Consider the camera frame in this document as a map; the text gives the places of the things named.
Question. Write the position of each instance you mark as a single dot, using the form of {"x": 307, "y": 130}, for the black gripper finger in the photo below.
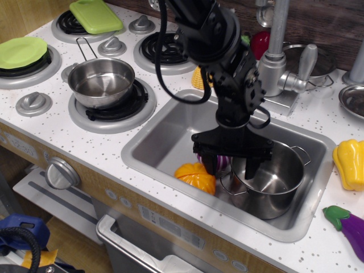
{"x": 252, "y": 165}
{"x": 210, "y": 163}

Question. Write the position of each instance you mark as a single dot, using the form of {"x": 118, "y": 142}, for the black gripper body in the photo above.
{"x": 239, "y": 142}

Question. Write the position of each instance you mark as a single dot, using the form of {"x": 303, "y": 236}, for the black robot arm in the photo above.
{"x": 210, "y": 36}

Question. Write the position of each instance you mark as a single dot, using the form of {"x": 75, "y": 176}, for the grey sink basin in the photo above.
{"x": 165, "y": 143}

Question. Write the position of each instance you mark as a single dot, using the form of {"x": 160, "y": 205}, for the steel strainer pot behind faucet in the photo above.
{"x": 325, "y": 65}

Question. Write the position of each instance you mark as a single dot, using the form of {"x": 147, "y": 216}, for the purple striped toy onion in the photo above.
{"x": 222, "y": 162}

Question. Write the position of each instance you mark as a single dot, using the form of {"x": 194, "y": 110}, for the orange toy pumpkin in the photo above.
{"x": 197, "y": 176}

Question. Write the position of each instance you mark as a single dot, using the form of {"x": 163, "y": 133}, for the silver toy faucet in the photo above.
{"x": 282, "y": 86}

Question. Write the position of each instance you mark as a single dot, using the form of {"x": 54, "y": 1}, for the yellow toy corn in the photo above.
{"x": 197, "y": 81}

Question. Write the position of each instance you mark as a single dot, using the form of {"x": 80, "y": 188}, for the front right stove burner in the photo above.
{"x": 122, "y": 117}

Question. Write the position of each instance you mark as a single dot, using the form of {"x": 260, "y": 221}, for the stove burner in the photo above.
{"x": 37, "y": 77}
{"x": 67, "y": 29}
{"x": 171, "y": 61}
{"x": 122, "y": 117}

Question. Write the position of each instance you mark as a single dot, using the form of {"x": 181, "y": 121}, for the yellow toy bell pepper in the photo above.
{"x": 348, "y": 158}

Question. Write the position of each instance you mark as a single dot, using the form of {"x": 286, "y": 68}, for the back right stove burner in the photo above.
{"x": 171, "y": 61}

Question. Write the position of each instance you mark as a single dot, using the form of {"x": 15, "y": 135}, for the red toy pepper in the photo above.
{"x": 259, "y": 44}

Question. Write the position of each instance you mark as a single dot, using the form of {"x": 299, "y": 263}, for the green toy cabbage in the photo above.
{"x": 246, "y": 38}

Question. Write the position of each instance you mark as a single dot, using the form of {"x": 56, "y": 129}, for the purple toy eggplant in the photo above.
{"x": 350, "y": 225}

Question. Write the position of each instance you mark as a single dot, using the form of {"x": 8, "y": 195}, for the steel bowl at right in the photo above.
{"x": 351, "y": 99}

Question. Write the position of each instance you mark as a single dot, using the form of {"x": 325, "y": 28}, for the hanging silver ladle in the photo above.
{"x": 265, "y": 12}

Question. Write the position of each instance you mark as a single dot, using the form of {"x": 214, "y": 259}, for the silver oven dial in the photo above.
{"x": 60, "y": 175}

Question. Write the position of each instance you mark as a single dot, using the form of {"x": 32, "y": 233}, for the grey stove knob middle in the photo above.
{"x": 113, "y": 47}

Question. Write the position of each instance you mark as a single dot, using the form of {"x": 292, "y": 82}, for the grey stove knob back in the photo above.
{"x": 142, "y": 25}

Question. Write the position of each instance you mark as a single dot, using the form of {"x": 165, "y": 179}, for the grey stove knob behind saucepan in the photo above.
{"x": 65, "y": 73}

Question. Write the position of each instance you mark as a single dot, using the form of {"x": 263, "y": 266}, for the grey stove knob front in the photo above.
{"x": 33, "y": 104}

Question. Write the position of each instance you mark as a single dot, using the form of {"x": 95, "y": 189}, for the green cutting board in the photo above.
{"x": 96, "y": 17}

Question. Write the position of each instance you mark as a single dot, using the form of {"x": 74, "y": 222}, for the back left stove burner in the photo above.
{"x": 67, "y": 29}

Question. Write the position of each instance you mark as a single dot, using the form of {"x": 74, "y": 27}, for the front left stove burner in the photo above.
{"x": 37, "y": 77}

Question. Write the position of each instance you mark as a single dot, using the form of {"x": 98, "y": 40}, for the green plate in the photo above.
{"x": 21, "y": 52}

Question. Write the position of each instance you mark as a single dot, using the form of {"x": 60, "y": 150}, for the grey oven door handle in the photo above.
{"x": 124, "y": 256}

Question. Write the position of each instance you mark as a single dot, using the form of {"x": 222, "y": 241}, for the grey post at right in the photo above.
{"x": 355, "y": 75}

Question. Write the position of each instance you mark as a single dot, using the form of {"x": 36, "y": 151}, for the steel saucepan with handle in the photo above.
{"x": 101, "y": 83}

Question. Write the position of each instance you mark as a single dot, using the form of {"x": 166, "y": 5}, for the blue clamp with black cable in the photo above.
{"x": 20, "y": 232}

